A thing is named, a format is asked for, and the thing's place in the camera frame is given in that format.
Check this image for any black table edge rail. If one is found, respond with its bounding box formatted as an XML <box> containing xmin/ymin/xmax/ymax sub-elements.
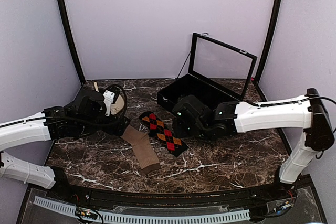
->
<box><xmin>47</xmin><ymin>184</ymin><xmax>297</xmax><ymax>209</ymax></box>

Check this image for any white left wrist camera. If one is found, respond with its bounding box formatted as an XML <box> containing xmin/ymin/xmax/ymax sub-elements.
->
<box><xmin>103</xmin><ymin>90</ymin><xmax>117</xmax><ymax>116</ymax></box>

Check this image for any tan brown sock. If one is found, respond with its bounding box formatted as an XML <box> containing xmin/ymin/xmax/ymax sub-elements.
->
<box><xmin>121</xmin><ymin>125</ymin><xmax>161</xmax><ymax>174</ymax></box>

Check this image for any white slotted cable duct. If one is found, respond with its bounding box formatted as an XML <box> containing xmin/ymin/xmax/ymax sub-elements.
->
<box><xmin>33</xmin><ymin>196</ymin><xmax>251</xmax><ymax>223</ymax></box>

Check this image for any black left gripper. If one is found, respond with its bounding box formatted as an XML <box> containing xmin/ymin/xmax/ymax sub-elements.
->
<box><xmin>76</xmin><ymin>112</ymin><xmax>130</xmax><ymax>136</ymax></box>

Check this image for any wooden stir stick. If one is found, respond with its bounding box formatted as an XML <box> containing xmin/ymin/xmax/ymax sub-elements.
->
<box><xmin>93</xmin><ymin>82</ymin><xmax>99</xmax><ymax>92</ymax></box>

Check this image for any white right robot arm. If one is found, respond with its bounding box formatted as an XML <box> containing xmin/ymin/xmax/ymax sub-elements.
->
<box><xmin>172</xmin><ymin>88</ymin><xmax>335</xmax><ymax>200</ymax></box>

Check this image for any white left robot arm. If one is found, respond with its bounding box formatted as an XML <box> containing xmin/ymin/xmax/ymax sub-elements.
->
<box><xmin>1</xmin><ymin>84</ymin><xmax>130</xmax><ymax>201</ymax></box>

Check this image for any black argyle sock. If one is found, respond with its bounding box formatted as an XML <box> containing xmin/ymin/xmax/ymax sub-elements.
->
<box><xmin>139</xmin><ymin>111</ymin><xmax>188</xmax><ymax>157</ymax></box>

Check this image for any beige ceramic saucer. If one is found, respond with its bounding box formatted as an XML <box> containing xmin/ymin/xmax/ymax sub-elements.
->
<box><xmin>110</xmin><ymin>95</ymin><xmax>125</xmax><ymax>115</ymax></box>

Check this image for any black glass-lid display box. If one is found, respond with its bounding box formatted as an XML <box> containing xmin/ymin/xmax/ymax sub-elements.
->
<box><xmin>157</xmin><ymin>33</ymin><xmax>257</xmax><ymax>112</ymax></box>

